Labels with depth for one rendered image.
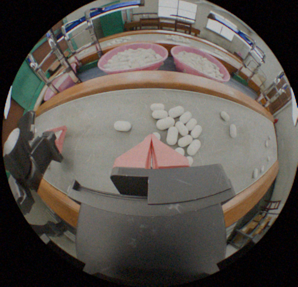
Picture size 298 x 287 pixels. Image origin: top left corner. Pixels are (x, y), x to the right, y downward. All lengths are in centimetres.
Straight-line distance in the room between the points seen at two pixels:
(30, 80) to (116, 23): 238
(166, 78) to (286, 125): 447
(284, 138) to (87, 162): 463
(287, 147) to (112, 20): 615
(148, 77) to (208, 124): 19
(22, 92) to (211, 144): 103
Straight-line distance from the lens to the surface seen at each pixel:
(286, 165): 452
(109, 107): 26
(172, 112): 21
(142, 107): 23
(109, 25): 296
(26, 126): 22
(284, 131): 451
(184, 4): 532
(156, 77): 26
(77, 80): 39
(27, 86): 89
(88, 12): 56
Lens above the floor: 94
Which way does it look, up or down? 76 degrees down
